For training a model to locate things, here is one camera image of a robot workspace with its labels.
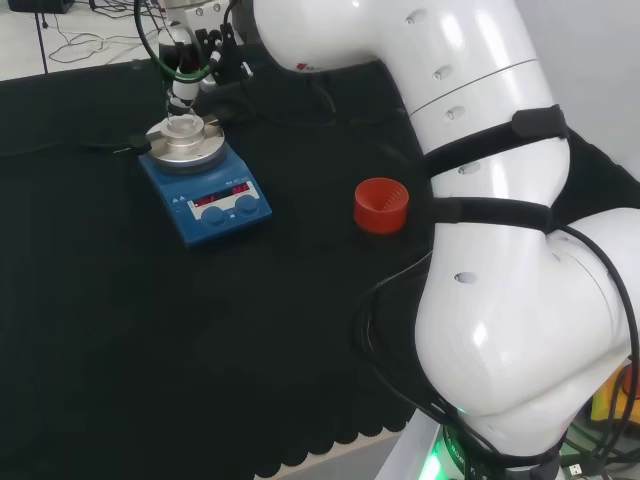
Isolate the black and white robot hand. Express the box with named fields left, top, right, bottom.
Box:
left=158, top=0, right=253, bottom=117

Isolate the clear round-bottom flask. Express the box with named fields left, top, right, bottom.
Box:
left=166, top=94, right=202, bottom=140

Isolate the blue heater with steel bowl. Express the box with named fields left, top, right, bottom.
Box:
left=128, top=115, right=274, bottom=252

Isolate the black box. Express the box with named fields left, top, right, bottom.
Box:
left=6, top=0, right=77, bottom=15

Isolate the black cloth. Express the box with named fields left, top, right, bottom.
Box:
left=0, top=48, right=640, bottom=480

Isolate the yellow stop button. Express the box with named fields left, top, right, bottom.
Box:
left=590, top=363, right=640, bottom=427

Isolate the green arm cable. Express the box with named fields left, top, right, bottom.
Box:
left=133, top=0, right=222, bottom=84

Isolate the thin floor cable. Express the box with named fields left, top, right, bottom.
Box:
left=33, top=0, right=167, bottom=65

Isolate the thin black probe cable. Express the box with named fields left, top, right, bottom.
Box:
left=0, top=139, right=132, bottom=158

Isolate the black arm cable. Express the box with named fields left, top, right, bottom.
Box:
left=349, top=223, right=640, bottom=469

